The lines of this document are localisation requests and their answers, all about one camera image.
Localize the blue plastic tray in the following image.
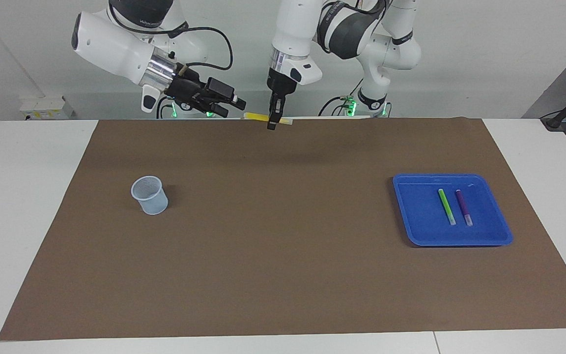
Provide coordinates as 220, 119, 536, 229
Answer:
393, 173, 513, 247

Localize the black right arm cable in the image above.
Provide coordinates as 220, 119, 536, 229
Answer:
109, 5, 234, 71

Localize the purple pen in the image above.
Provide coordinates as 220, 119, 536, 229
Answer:
454, 189, 474, 227

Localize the yellow pen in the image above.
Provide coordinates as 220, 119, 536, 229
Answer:
244, 113, 294, 125

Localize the translucent plastic cup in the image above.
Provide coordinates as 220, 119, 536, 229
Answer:
131, 176, 169, 215

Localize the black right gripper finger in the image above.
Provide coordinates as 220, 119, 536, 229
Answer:
196, 98, 229, 118
206, 77, 247, 110

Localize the brown table mat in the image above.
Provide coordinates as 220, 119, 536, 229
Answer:
0, 117, 566, 341

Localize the black base cable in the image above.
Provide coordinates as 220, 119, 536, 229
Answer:
318, 79, 365, 118

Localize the white wall socket box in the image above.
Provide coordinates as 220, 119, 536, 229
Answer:
19, 96, 75, 120

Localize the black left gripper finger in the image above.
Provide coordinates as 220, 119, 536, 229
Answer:
267, 92, 286, 131

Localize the green pen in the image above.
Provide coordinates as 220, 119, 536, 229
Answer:
438, 188, 457, 226

